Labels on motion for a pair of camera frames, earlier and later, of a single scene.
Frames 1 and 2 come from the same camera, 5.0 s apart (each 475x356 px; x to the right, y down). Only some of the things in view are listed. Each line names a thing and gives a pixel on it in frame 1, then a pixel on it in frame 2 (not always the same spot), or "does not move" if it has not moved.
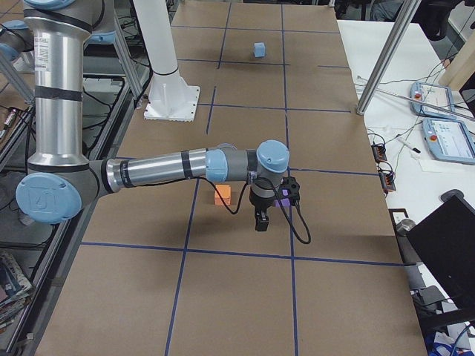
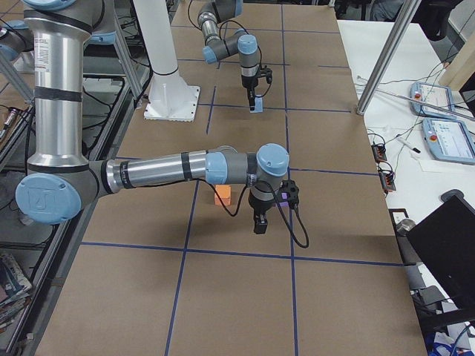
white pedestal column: (169, 97) does not move
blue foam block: (259, 50) -> (258, 105)
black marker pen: (407, 145) does not move
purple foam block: (285, 202) does not move
